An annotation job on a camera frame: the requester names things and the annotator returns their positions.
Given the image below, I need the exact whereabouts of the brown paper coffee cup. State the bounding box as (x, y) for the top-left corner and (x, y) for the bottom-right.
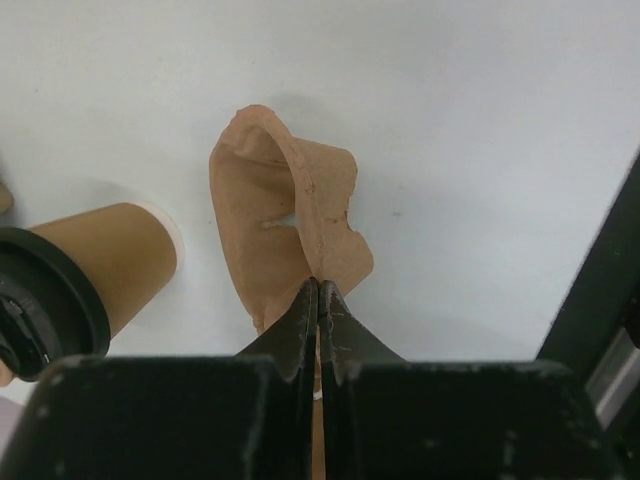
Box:
(30, 202), (185, 337)

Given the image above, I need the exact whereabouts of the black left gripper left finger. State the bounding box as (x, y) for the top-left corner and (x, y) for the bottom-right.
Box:
(9, 279), (319, 479)

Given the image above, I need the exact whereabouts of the black coffee cup lid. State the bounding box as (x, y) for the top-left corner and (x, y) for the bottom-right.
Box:
(1, 227), (111, 382)

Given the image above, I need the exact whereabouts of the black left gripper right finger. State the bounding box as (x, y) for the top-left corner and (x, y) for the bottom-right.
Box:
(319, 281), (625, 479)

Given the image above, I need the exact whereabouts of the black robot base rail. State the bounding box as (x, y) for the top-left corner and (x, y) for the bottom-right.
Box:
(537, 159), (639, 460)

